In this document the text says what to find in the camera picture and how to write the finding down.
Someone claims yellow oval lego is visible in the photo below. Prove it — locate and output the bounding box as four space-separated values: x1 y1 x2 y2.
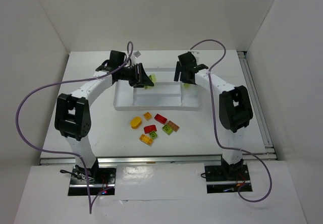
130 117 142 129

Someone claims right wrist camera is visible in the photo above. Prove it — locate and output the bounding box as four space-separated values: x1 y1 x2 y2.
190 51 200 59

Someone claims orange flat lego plate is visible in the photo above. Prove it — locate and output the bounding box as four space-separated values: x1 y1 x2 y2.
139 134 153 146

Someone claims red rectangular lego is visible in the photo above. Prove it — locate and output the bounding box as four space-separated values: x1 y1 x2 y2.
154 114 168 125

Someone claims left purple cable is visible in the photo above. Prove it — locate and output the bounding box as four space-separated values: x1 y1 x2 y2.
15 41 134 214

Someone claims green lego block right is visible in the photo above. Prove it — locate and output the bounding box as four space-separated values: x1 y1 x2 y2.
162 124 174 135

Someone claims small green lego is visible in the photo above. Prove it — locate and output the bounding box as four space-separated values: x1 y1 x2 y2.
149 131 158 140

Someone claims small orange square lego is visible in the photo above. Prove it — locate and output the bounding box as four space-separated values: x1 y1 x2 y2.
143 112 152 121

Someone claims brown flat lego plate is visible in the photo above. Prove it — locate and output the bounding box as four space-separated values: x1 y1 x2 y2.
167 121 180 132

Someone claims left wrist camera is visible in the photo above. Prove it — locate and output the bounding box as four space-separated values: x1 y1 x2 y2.
133 51 141 59

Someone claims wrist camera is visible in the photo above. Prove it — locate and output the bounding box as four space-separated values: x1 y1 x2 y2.
133 51 141 59
190 51 200 59

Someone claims red curved lego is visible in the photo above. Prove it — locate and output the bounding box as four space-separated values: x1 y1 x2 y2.
143 125 157 134

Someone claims aluminium rail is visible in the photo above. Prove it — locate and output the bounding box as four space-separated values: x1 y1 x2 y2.
39 153 278 166
237 51 276 155

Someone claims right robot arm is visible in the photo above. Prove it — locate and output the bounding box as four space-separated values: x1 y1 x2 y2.
174 51 253 176

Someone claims right side aluminium rail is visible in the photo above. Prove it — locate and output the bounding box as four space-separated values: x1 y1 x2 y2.
237 51 276 155

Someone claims front aluminium rail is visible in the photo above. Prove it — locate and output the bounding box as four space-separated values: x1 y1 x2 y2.
39 153 278 166

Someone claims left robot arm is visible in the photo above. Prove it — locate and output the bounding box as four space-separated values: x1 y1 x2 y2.
55 50 154 179

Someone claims light green lego block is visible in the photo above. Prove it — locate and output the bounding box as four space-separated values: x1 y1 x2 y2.
183 83 190 89

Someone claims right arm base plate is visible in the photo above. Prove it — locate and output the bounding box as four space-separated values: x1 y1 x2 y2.
200 164 253 194

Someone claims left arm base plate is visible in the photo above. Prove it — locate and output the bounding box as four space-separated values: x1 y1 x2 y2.
60 167 117 196

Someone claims white divided sorting tray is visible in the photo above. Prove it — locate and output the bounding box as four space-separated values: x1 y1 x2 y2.
113 68 200 111

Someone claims light green tall lego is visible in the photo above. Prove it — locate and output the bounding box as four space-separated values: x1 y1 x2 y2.
144 74 156 89

